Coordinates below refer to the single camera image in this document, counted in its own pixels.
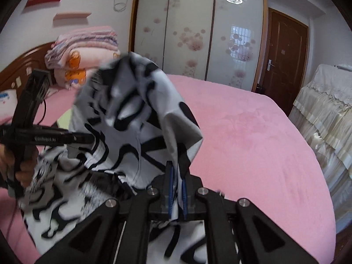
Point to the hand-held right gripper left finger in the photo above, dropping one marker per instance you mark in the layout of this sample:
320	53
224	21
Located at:
170	189

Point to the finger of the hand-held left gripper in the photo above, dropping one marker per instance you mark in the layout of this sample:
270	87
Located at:
79	138

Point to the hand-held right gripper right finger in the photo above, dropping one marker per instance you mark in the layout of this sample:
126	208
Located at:
184	200

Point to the black and white printed jacket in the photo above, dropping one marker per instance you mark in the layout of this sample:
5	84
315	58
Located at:
129	143

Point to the person's left hand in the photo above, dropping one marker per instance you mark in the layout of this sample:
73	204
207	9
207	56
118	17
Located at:
26	170

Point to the white printed pillow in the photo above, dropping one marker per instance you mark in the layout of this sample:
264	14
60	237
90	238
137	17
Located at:
7	101

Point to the brown wooden headboard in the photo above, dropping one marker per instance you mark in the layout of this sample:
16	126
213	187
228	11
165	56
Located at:
24	60

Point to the folded bear print quilt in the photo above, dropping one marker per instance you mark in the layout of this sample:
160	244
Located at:
90	57

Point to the pink bed blanket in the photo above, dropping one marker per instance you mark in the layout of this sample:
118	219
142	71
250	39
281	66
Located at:
247	143

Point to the stack of folded quilts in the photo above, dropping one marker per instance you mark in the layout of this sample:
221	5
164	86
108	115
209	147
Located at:
82	38

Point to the small black object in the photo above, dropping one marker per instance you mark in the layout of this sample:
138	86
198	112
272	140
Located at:
260	88

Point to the cream lace covered furniture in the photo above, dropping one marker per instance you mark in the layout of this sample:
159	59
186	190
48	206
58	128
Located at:
324	115

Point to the floral sliding door wardrobe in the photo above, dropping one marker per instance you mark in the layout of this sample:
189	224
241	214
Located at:
192	19

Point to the brown wooden door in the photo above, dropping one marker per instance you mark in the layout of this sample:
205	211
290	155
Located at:
286	60

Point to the white flat object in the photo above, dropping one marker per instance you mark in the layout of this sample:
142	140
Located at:
345	67

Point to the pink wall shelf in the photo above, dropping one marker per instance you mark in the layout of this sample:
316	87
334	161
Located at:
71	15

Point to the red wall shelf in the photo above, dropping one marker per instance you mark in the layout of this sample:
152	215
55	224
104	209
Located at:
44	0

